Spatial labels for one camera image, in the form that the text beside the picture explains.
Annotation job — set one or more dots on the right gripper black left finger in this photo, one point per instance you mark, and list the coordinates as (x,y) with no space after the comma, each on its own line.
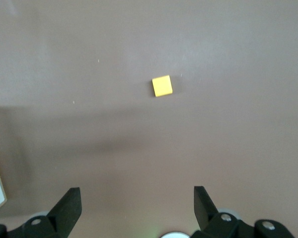
(64,213)

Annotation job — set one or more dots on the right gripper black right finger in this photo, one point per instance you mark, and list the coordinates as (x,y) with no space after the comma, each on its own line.
(206,215)

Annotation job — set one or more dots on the yellow cube block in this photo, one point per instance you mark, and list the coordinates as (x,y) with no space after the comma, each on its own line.
(162,86)

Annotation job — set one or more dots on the brown table cloth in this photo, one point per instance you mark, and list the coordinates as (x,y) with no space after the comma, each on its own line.
(213,136)

